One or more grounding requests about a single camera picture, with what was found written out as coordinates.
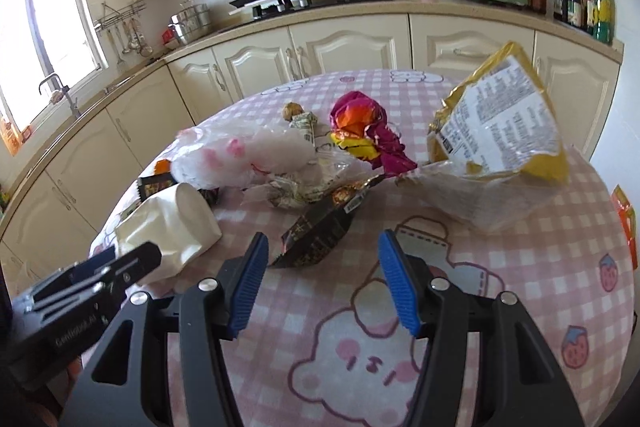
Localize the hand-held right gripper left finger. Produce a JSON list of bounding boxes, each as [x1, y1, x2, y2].
[[60, 232, 271, 427]]

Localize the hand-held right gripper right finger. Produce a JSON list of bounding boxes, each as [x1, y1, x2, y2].
[[377, 229, 586, 427]]

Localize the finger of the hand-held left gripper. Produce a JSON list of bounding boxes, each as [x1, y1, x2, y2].
[[102, 241, 163, 290], [65, 251, 117, 284]]

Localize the white paper cup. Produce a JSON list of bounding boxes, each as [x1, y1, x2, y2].
[[115, 183, 222, 285]]

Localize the small black snack packet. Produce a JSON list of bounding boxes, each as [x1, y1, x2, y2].
[[136, 174, 221, 208]]

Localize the pink checked tablecloth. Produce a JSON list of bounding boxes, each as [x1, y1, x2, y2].
[[90, 69, 638, 427]]

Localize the crumpled clear wrapper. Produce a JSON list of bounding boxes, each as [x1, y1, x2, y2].
[[242, 157, 386, 210]]

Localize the clear plastic packaging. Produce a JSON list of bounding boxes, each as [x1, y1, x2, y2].
[[400, 157, 546, 233]]

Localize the white pink plastic bag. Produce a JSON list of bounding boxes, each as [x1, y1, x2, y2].
[[170, 124, 316, 190]]

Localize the orange container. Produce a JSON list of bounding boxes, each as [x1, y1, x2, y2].
[[0, 107, 33, 155]]

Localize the chrome faucet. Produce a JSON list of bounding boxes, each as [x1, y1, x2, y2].
[[39, 73, 81, 120]]

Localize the white bar wrapper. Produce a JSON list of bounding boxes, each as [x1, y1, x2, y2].
[[290, 114, 321, 148]]

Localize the magenta foil wrapper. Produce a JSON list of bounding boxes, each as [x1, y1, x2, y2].
[[329, 91, 418, 175]]

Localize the yellow snack bag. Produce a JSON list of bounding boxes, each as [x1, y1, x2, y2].
[[427, 41, 571, 185]]

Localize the orange snack packet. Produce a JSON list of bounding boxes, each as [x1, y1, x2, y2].
[[611, 184, 638, 270]]

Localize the steel stock pot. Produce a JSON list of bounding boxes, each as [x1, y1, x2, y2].
[[169, 3, 213, 45]]

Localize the cream base cabinets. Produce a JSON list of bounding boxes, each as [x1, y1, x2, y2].
[[0, 14, 623, 288]]

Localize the window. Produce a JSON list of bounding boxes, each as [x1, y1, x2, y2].
[[0, 0, 108, 132]]

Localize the beige countertop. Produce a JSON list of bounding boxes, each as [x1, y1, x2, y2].
[[0, 0, 626, 233]]

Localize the yellow green bottle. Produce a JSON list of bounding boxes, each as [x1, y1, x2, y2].
[[592, 0, 615, 44]]

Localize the wall utensil rack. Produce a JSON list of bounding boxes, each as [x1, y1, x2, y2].
[[94, 2, 153, 65]]

